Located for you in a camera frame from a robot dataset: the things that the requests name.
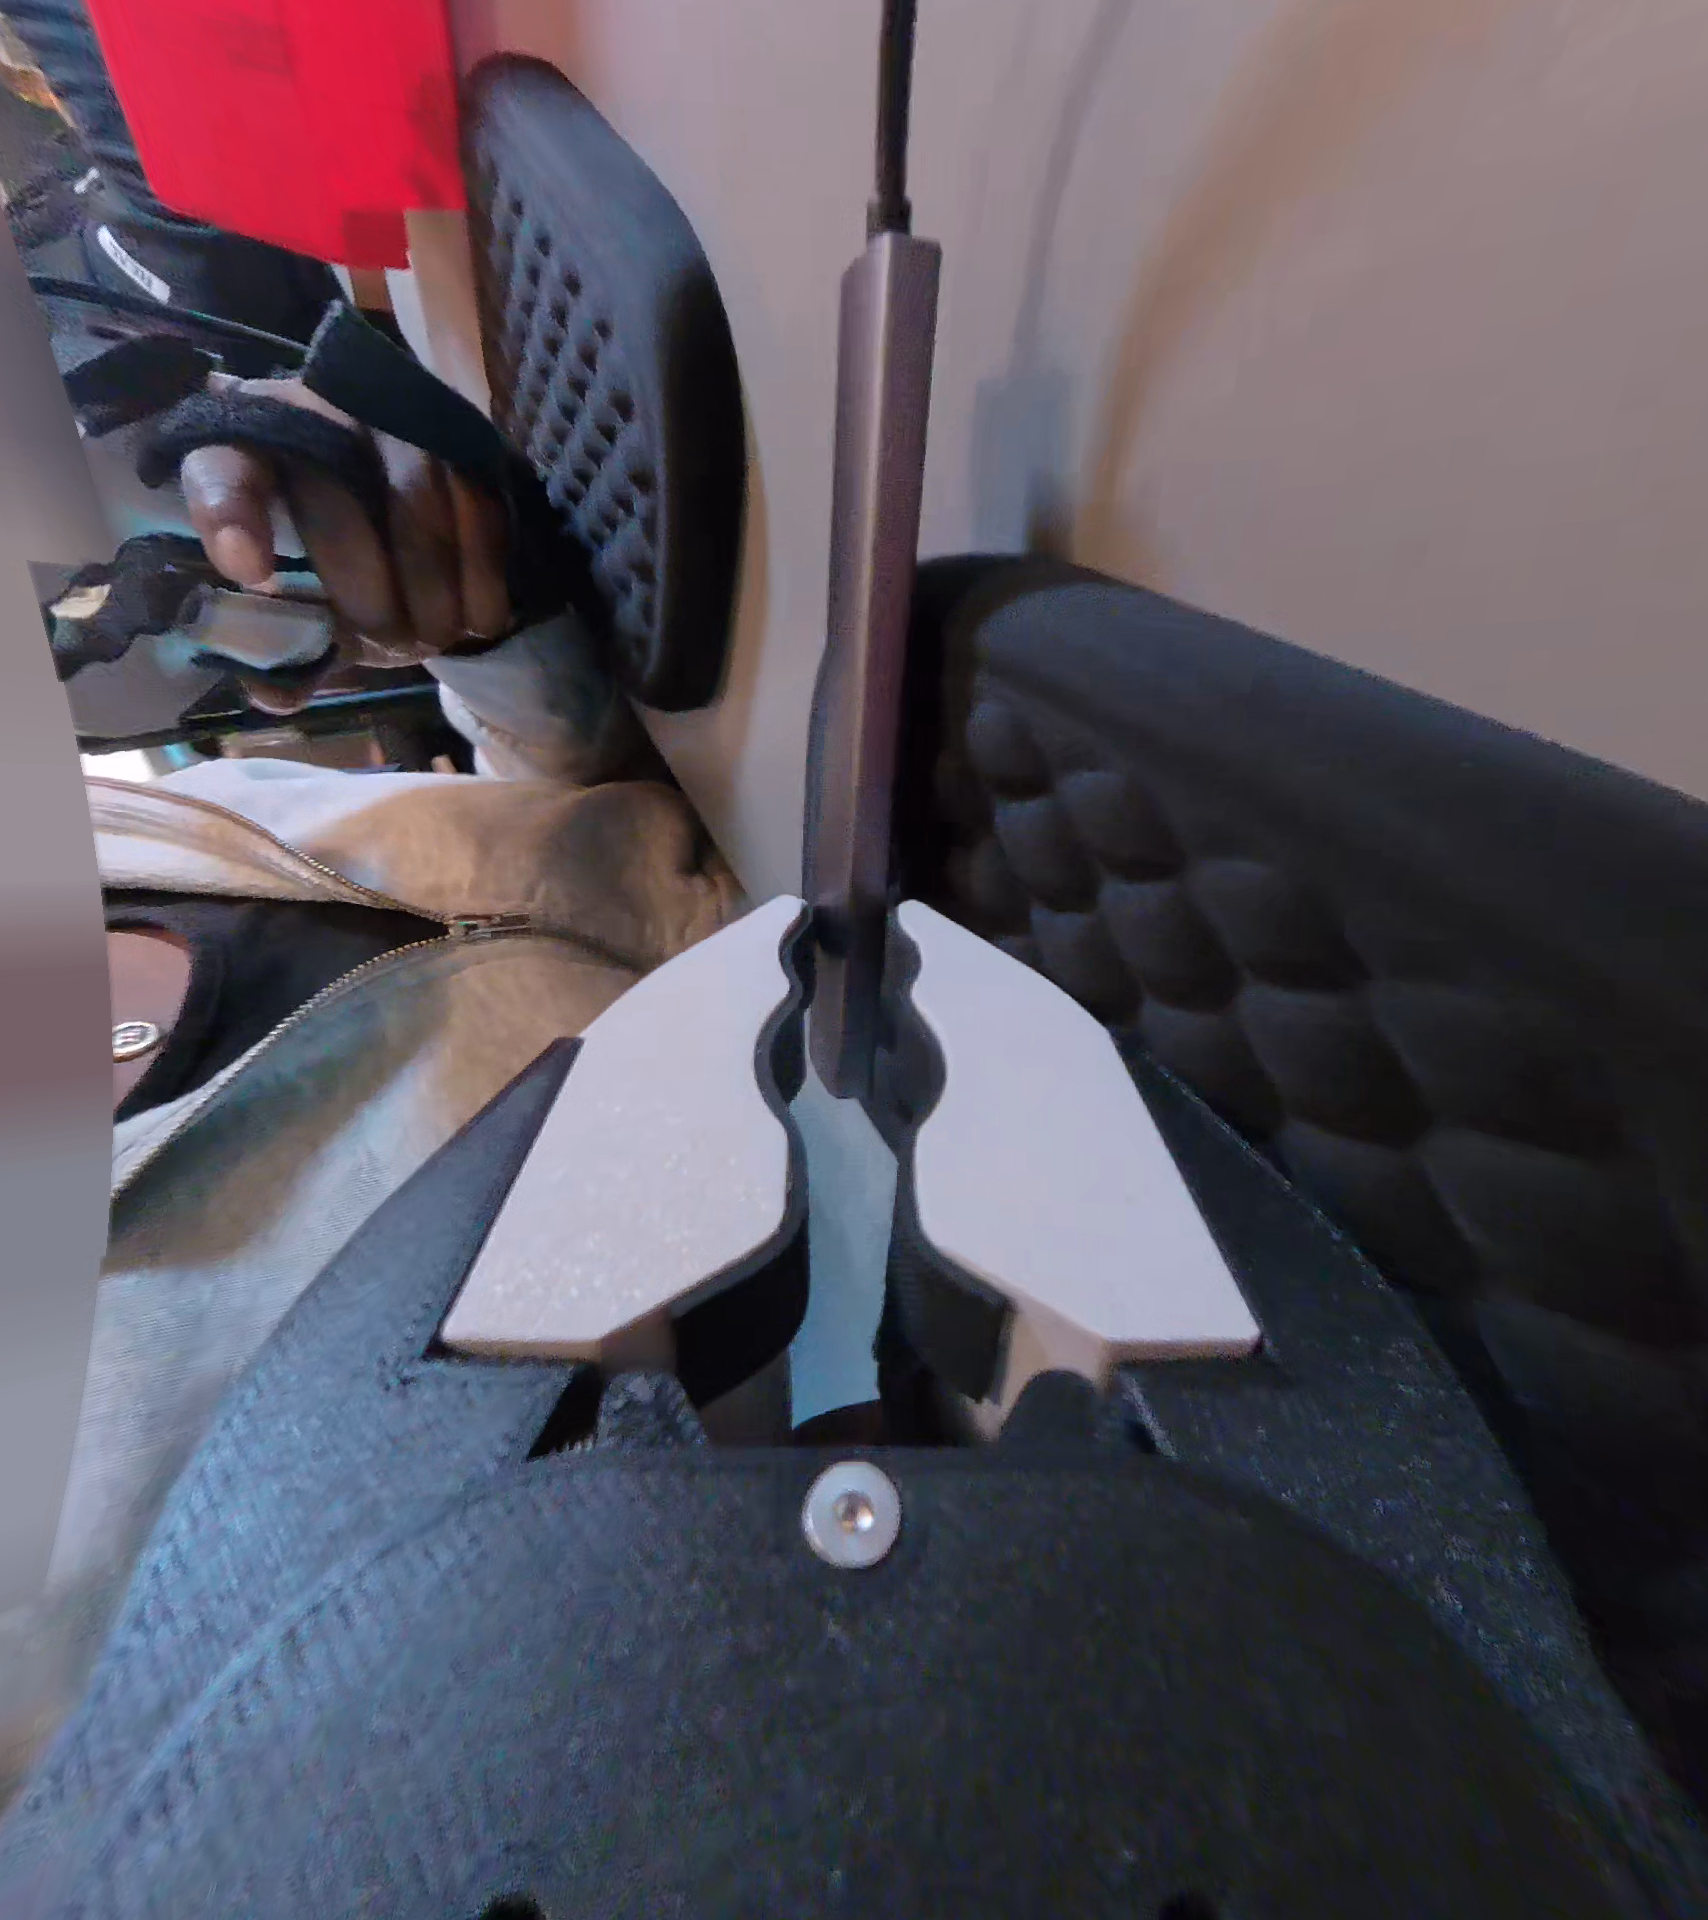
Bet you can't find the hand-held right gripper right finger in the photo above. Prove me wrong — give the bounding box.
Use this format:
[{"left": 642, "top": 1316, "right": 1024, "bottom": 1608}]
[{"left": 876, "top": 895, "right": 1268, "bottom": 1412}]

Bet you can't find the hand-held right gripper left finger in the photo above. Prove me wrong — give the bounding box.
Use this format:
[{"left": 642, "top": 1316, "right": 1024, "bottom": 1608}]
[{"left": 437, "top": 894, "right": 818, "bottom": 1373}]

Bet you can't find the grey usb hub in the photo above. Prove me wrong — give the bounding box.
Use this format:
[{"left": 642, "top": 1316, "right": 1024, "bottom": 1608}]
[{"left": 800, "top": 231, "right": 946, "bottom": 1103}]

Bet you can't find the thin black hub cable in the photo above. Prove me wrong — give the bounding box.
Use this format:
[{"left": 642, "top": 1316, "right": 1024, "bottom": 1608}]
[{"left": 868, "top": 0, "right": 927, "bottom": 241}]

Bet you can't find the person's left hand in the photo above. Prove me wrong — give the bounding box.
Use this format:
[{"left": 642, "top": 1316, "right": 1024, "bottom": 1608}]
[{"left": 176, "top": 442, "right": 524, "bottom": 710}]

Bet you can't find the person's grey hoodie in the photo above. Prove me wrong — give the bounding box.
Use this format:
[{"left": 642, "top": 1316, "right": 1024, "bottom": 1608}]
[{"left": 44, "top": 756, "right": 753, "bottom": 1638}]

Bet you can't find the person's black shirt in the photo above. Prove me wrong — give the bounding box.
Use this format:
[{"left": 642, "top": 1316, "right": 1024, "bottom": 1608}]
[{"left": 104, "top": 900, "right": 475, "bottom": 1124}]

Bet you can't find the red box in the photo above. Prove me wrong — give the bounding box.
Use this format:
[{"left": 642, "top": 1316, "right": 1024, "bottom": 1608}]
[{"left": 89, "top": 0, "right": 471, "bottom": 272}]

